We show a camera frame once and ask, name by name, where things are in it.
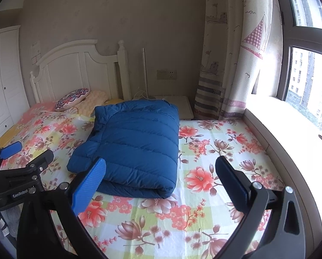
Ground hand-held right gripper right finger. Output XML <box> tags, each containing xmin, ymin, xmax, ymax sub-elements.
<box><xmin>215</xmin><ymin>155</ymin><xmax>307</xmax><ymax>259</ymax></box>

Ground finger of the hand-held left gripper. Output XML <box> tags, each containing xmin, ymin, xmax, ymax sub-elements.
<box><xmin>0</xmin><ymin>149</ymin><xmax>55</xmax><ymax>180</ymax></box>
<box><xmin>0</xmin><ymin>141</ymin><xmax>23</xmax><ymax>171</ymax></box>

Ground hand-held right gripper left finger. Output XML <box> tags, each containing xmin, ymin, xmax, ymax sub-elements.
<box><xmin>17</xmin><ymin>157</ymin><xmax>108</xmax><ymax>259</ymax></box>

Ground blue quilted jacket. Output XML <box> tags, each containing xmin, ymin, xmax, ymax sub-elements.
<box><xmin>67</xmin><ymin>99</ymin><xmax>180</xmax><ymax>199</ymax></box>

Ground yellow flowered bed sheet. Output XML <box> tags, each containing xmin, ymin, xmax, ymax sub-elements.
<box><xmin>0</xmin><ymin>124</ymin><xmax>24</xmax><ymax>149</ymax></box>

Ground floral quilt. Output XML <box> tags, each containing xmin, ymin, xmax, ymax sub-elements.
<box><xmin>0</xmin><ymin>111</ymin><xmax>285</xmax><ymax>259</ymax></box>

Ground pink pillow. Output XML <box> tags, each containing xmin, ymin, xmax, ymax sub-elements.
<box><xmin>21</xmin><ymin>101</ymin><xmax>58</xmax><ymax>125</ymax></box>

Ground white wardrobe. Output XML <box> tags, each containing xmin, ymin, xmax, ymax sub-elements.
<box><xmin>0</xmin><ymin>25</ymin><xmax>31</xmax><ymax>145</ymax></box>

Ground patterned round-print cushion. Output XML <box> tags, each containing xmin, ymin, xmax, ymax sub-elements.
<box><xmin>55</xmin><ymin>88</ymin><xmax>90</xmax><ymax>112</ymax></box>

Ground stone window sill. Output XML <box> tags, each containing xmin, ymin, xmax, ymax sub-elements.
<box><xmin>243</xmin><ymin>94</ymin><xmax>322</xmax><ymax>249</ymax></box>

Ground cream pillow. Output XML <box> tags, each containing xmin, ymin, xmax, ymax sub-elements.
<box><xmin>77</xmin><ymin>90</ymin><xmax>110</xmax><ymax>117</ymax></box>

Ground white nightstand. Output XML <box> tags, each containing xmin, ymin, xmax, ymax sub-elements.
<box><xmin>153</xmin><ymin>96</ymin><xmax>195</xmax><ymax>121</ymax></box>

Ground white wooden headboard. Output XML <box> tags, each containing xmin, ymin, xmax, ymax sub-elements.
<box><xmin>30</xmin><ymin>39</ymin><xmax>132</xmax><ymax>104</ymax></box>

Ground white pole lamp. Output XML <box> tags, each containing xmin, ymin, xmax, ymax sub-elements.
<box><xmin>141</xmin><ymin>48</ymin><xmax>157</xmax><ymax>100</ymax></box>

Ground dark-framed window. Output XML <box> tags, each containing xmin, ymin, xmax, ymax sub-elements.
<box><xmin>251</xmin><ymin>0</ymin><xmax>322</xmax><ymax>141</ymax></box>

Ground printed curtain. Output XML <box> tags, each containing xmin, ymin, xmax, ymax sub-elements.
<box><xmin>195</xmin><ymin>0</ymin><xmax>275</xmax><ymax>120</ymax></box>

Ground paper sheet on wall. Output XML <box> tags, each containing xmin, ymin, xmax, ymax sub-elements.
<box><xmin>31</xmin><ymin>40</ymin><xmax>41</xmax><ymax>57</ymax></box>

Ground white cable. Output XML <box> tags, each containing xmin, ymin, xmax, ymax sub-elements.
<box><xmin>133</xmin><ymin>88</ymin><xmax>151</xmax><ymax>100</ymax></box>

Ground wall outlet plate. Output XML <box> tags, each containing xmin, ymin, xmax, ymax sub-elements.
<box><xmin>157</xmin><ymin>69</ymin><xmax>177</xmax><ymax>80</ymax></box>

